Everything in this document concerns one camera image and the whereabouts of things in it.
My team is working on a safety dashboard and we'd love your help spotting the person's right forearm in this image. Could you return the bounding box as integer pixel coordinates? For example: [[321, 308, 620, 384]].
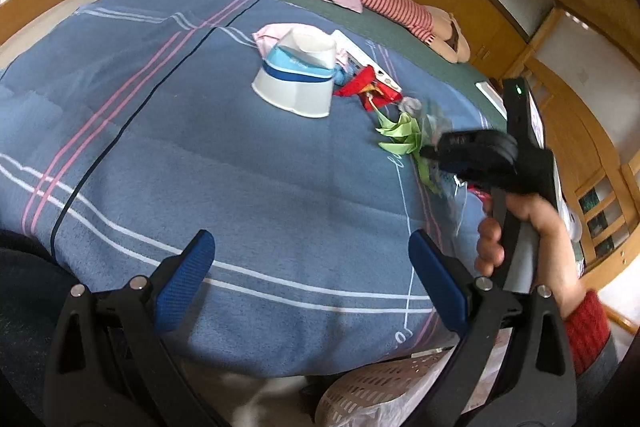
[[560, 289, 623, 378]]

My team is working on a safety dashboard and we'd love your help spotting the knotted blue cloth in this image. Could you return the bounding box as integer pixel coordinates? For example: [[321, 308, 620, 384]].
[[334, 62, 361, 86]]

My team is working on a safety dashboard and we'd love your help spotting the green wrapper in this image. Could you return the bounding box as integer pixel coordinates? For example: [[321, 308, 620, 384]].
[[375, 112, 441, 188]]

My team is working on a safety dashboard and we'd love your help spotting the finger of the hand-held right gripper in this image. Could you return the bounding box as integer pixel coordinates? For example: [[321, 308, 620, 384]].
[[421, 147, 493, 188], [437, 130, 493, 154]]

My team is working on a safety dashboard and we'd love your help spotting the clear plastic bag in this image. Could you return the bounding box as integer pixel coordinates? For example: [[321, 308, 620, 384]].
[[417, 102, 483, 240]]

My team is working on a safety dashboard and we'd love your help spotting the blue plaid blanket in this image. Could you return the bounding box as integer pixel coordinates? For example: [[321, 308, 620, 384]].
[[0, 0, 506, 378]]

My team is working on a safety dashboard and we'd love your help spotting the person's right hand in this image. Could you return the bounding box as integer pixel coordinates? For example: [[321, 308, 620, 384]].
[[475, 194, 586, 318]]

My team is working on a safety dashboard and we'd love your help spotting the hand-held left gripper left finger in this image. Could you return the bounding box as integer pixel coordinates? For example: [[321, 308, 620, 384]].
[[44, 229, 236, 427]]

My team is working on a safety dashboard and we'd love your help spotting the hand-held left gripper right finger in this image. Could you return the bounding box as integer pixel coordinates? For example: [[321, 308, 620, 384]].
[[407, 229, 578, 427]]

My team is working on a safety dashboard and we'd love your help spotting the white perforated wastebasket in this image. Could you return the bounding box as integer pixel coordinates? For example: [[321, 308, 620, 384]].
[[314, 349, 506, 427]]

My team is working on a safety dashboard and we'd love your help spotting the red cloth item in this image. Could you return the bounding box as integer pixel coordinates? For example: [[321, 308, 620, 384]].
[[334, 66, 403, 112]]

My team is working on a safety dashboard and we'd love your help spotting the white paper cup blue band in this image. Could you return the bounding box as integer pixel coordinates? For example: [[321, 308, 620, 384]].
[[251, 27, 337, 120]]

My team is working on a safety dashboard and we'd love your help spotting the long white cardboard box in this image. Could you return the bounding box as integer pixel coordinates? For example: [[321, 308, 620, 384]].
[[330, 29, 403, 92]]

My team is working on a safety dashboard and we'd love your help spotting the doll in striped clothes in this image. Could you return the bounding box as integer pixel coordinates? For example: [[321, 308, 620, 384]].
[[359, 0, 472, 64]]

